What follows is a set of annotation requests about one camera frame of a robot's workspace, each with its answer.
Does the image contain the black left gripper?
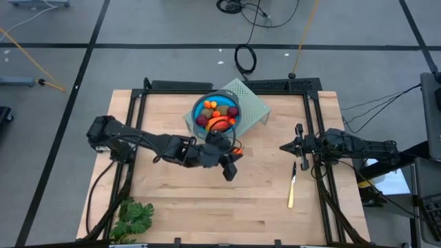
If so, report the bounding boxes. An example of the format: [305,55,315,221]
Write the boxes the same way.
[198,132,244,183]

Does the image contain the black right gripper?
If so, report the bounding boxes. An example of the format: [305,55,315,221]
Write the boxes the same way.
[279,123,327,172]

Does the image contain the black blade cream handle knife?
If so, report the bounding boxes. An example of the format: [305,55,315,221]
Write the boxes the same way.
[287,161,298,209]

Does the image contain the blue collapsible colander grey rim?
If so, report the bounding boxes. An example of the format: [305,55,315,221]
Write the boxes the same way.
[190,90,242,139]

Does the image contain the green perforated metal shelf riser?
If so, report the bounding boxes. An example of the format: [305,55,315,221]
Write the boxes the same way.
[183,77,272,141]

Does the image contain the black perforated controller box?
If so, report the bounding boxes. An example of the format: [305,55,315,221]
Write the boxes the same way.
[243,77,323,92]

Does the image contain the black stand beam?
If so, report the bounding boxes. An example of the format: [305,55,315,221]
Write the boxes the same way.
[354,140,431,180]

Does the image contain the black smooth controller box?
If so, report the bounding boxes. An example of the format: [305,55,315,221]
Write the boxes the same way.
[150,80,214,92]

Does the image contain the white sheet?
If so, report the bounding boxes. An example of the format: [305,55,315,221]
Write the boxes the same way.
[363,154,411,196]

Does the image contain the green leafy plant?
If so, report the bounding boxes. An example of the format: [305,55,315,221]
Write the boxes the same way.
[109,197,155,245]

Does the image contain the grey monitor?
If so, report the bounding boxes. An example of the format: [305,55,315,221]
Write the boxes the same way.
[419,71,441,161]

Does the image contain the grey laptop computer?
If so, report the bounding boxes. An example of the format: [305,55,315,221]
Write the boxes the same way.
[413,156,441,247]

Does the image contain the grey stand foot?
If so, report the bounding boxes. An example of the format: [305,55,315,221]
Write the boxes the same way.
[0,76,37,87]
[6,0,72,8]

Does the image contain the black floor equipment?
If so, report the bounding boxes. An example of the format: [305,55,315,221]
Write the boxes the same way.
[0,105,14,124]

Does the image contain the yellow hanging cable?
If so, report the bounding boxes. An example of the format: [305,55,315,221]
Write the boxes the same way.
[288,0,320,79]

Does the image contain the thin black floor cables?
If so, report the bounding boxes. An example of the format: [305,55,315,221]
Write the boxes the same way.
[340,82,423,134]

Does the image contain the black coiled hanging cable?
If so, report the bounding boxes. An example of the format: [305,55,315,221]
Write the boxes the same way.
[234,0,273,82]

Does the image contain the black cable bundle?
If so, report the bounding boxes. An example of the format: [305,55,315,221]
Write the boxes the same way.
[216,0,300,29]

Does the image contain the yellow floor cable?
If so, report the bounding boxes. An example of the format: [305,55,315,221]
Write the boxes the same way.
[0,27,66,93]

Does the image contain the white floor cable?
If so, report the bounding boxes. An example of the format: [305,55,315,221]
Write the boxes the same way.
[0,5,56,34]

